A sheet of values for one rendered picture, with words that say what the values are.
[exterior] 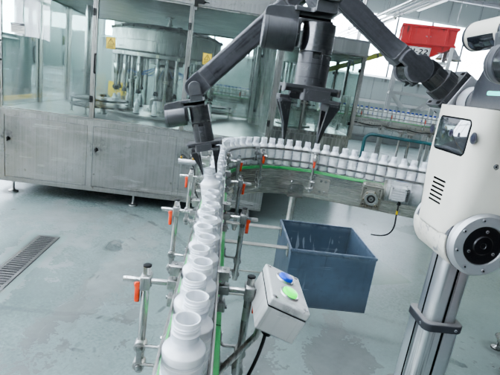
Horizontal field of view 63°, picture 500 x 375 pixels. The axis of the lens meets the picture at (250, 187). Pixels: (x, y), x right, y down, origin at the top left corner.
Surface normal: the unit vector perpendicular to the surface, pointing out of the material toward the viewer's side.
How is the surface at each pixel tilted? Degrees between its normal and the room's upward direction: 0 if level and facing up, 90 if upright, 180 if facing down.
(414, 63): 90
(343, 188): 90
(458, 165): 90
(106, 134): 90
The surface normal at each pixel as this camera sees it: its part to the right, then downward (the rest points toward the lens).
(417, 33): -0.26, 0.20
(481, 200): 0.02, 0.43
